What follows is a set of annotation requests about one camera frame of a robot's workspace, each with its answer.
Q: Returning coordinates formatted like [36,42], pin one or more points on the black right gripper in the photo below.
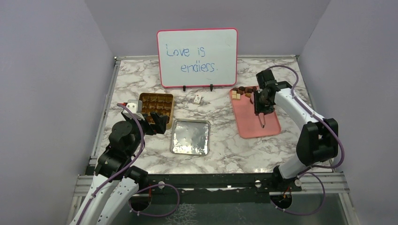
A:
[259,108]

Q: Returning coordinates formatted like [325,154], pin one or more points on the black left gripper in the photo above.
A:
[159,125]

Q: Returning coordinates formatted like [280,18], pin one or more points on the pink silicone tongs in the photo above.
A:
[262,120]

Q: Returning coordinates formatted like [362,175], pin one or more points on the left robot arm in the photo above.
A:
[107,196]

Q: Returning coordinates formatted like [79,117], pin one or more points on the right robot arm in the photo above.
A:
[317,141]

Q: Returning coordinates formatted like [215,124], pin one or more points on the gold chocolate box tray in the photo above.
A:
[160,103]

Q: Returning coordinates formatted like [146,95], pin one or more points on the chocolate pile on tray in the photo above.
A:
[241,92]

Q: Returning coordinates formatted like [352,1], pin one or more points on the pink plastic tray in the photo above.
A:
[248,124]

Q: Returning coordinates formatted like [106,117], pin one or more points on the silver tin lid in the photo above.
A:
[190,137]

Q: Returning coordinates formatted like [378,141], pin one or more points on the small white card box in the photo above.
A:
[197,99]

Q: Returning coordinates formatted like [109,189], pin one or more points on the pink-framed whiteboard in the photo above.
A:
[198,58]

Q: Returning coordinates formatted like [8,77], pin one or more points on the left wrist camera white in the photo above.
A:
[135,106]

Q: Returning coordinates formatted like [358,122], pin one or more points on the black table base rail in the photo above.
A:
[166,189]

